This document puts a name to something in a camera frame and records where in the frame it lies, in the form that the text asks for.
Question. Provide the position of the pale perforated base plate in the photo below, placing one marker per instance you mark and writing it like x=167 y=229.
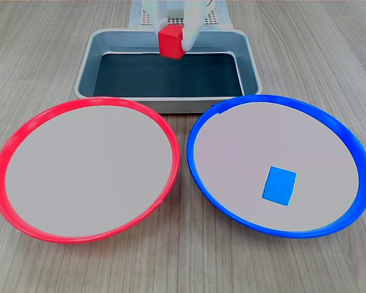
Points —
x=134 y=19

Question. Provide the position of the blue-rimmed white plate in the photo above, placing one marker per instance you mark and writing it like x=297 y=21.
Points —
x=250 y=146

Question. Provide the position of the black tray mat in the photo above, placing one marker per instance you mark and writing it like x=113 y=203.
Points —
x=158 y=76

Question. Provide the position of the steel tray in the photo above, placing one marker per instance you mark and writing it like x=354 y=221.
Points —
x=88 y=61

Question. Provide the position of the small red cube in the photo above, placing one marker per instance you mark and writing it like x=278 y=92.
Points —
x=170 y=42

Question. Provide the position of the red-rimmed white plate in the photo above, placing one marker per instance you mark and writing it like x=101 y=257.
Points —
x=88 y=171

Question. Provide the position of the small blue cube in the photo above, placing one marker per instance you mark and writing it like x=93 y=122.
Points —
x=279 y=186

